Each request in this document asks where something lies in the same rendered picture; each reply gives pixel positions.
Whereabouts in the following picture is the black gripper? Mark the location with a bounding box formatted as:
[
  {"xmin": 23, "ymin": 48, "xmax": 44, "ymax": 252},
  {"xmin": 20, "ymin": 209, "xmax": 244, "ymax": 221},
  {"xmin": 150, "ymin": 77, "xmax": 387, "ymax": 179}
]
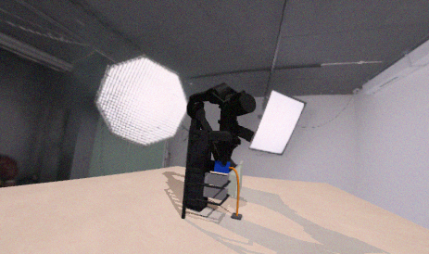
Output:
[{"xmin": 208, "ymin": 117, "xmax": 241, "ymax": 165}]

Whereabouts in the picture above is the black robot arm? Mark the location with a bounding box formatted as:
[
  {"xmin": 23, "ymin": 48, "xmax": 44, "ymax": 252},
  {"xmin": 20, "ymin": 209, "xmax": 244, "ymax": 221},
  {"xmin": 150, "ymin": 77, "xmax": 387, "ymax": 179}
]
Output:
[{"xmin": 186, "ymin": 83, "xmax": 256, "ymax": 161}]

